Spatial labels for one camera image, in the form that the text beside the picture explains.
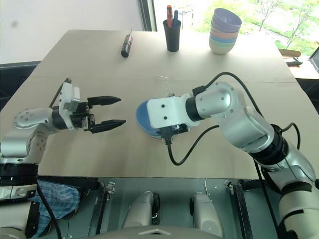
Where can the cream bowl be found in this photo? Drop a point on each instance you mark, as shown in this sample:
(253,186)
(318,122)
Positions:
(221,49)

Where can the white rounded robot leg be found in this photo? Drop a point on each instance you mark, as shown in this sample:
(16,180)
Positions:
(205,214)
(142,209)

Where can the blue checked cloth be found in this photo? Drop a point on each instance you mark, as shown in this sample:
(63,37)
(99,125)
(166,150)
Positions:
(57,199)

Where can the grey robot torso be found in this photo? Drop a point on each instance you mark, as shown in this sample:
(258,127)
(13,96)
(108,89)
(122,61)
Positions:
(159,232)

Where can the light green bowl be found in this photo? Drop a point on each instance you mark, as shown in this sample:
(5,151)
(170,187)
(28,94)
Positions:
(220,42)

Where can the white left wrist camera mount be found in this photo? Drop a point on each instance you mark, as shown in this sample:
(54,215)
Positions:
(66,95)

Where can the light wooden board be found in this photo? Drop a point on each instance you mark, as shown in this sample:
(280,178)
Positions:
(289,52)

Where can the blue pen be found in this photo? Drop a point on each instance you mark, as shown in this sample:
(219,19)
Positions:
(175,17)

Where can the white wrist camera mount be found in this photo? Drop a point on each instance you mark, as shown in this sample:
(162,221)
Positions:
(66,95)
(164,109)

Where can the light blue bowl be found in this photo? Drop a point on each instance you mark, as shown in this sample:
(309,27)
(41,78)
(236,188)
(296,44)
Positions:
(220,38)

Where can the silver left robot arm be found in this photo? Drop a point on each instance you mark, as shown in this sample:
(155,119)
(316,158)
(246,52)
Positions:
(32,119)

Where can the peach bowl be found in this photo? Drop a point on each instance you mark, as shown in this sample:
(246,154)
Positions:
(220,35)

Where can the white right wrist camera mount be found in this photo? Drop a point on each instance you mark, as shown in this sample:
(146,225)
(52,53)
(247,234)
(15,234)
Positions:
(164,109)

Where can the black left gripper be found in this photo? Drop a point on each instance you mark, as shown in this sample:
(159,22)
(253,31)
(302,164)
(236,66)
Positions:
(81,117)

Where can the red capped marker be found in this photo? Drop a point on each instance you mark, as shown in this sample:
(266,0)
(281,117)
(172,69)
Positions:
(169,15)

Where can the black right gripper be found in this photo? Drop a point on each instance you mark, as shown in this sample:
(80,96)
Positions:
(174,130)

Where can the dark window frame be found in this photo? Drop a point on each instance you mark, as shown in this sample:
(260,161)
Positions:
(147,15)

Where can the laptop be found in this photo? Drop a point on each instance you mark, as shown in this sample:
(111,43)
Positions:
(314,61)

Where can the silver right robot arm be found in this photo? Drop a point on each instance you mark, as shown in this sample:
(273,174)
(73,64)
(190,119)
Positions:
(249,124)

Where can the black pen cup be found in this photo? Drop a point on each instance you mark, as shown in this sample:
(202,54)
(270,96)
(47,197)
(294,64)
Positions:
(172,37)

